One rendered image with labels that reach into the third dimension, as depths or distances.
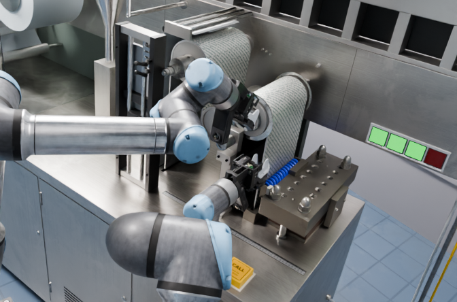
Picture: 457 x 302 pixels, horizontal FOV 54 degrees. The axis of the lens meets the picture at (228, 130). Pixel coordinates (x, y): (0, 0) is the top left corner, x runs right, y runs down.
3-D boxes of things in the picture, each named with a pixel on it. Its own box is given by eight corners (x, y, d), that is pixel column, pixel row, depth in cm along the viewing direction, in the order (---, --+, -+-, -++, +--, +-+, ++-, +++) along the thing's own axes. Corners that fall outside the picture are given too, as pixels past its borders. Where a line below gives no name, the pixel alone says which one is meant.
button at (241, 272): (217, 276, 124) (219, 270, 123) (232, 262, 129) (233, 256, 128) (239, 290, 121) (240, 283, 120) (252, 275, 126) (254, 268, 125)
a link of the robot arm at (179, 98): (151, 128, 97) (190, 96, 96) (144, 105, 106) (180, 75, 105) (174, 149, 102) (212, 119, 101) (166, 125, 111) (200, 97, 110)
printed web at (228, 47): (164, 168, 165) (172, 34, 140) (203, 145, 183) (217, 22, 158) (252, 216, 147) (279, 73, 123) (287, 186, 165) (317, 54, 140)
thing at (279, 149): (256, 187, 142) (266, 136, 133) (292, 158, 159) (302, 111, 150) (258, 188, 141) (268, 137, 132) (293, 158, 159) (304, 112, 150)
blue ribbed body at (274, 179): (259, 190, 143) (261, 181, 141) (291, 163, 159) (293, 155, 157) (268, 195, 141) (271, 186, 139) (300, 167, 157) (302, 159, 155)
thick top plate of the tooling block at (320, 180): (258, 212, 139) (261, 196, 136) (314, 162, 169) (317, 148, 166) (304, 237, 132) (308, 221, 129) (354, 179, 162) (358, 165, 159)
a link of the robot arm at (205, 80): (175, 72, 101) (204, 47, 100) (195, 90, 111) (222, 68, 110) (192, 96, 98) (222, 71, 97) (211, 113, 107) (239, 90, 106)
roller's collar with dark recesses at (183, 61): (168, 75, 139) (168, 55, 136) (180, 70, 144) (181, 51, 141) (183, 81, 136) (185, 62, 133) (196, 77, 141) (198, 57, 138)
